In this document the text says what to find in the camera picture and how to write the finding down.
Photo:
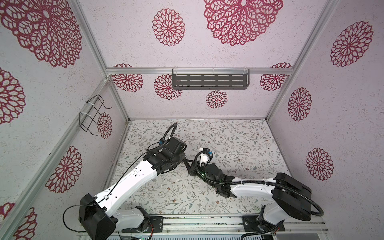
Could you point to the dark metal wall shelf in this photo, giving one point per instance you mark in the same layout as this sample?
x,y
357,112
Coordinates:
x,y
210,79

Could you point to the black wire wall rack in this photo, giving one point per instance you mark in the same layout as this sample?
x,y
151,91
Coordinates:
x,y
96,121

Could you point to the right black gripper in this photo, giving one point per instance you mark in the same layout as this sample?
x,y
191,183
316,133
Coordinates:
x,y
191,170

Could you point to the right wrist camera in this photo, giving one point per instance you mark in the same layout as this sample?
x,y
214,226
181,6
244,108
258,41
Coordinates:
x,y
205,157

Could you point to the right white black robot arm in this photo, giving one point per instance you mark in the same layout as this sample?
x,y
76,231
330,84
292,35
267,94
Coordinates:
x,y
290,198

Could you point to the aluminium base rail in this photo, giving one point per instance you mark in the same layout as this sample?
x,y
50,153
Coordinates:
x,y
223,224

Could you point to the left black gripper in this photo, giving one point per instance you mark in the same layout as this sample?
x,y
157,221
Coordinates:
x,y
182,156

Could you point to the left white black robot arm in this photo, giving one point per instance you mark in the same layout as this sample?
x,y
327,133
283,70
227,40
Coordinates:
x,y
100,216

